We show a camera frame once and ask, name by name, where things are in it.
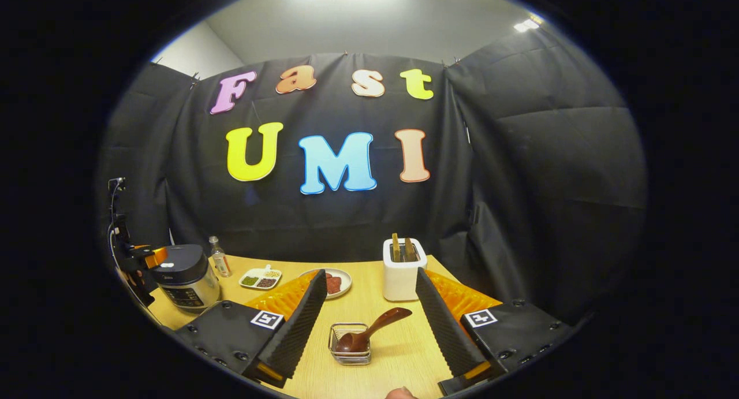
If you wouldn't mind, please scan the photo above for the white chopstick holder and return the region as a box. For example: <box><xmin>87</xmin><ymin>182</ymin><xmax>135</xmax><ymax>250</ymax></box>
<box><xmin>383</xmin><ymin>238</ymin><xmax>428</xmax><ymax>302</ymax></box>

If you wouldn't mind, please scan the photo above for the black backdrop cloth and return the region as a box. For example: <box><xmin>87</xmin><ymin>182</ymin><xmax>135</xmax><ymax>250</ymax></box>
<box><xmin>95</xmin><ymin>27</ymin><xmax>648</xmax><ymax>325</ymax></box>

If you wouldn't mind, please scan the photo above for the white divided seasoning dish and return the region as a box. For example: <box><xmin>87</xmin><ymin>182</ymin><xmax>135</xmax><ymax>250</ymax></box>
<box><xmin>238</xmin><ymin>265</ymin><xmax>283</xmax><ymax>290</ymax></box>

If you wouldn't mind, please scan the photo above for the small glass rice container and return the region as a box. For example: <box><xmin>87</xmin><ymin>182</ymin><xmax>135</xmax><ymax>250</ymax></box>
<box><xmin>328</xmin><ymin>323</ymin><xmax>372</xmax><ymax>366</ymax></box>

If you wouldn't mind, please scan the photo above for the black silver rice cooker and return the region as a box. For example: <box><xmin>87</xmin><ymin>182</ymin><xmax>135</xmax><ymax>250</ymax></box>
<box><xmin>151</xmin><ymin>244</ymin><xmax>221</xmax><ymax>313</ymax></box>

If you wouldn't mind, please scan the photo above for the white round plate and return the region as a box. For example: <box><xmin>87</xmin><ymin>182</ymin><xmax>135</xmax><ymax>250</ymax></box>
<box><xmin>315</xmin><ymin>268</ymin><xmax>353</xmax><ymax>300</ymax></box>

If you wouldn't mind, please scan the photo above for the clear glass bottle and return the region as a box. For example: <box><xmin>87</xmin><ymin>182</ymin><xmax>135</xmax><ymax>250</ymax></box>
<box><xmin>208</xmin><ymin>236</ymin><xmax>233</xmax><ymax>278</ymax></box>

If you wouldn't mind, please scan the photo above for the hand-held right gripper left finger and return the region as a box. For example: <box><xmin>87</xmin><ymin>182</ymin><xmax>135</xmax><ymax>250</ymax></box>
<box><xmin>173</xmin><ymin>269</ymin><xmax>329</xmax><ymax>388</ymax></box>

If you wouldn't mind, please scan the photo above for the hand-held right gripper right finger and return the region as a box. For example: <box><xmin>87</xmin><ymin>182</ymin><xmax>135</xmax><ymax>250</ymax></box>
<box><xmin>416</xmin><ymin>267</ymin><xmax>573</xmax><ymax>397</ymax></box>

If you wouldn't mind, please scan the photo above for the brown wooden spoon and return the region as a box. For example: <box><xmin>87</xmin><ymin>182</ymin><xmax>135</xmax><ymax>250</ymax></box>
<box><xmin>335</xmin><ymin>307</ymin><xmax>413</xmax><ymax>354</ymax></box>

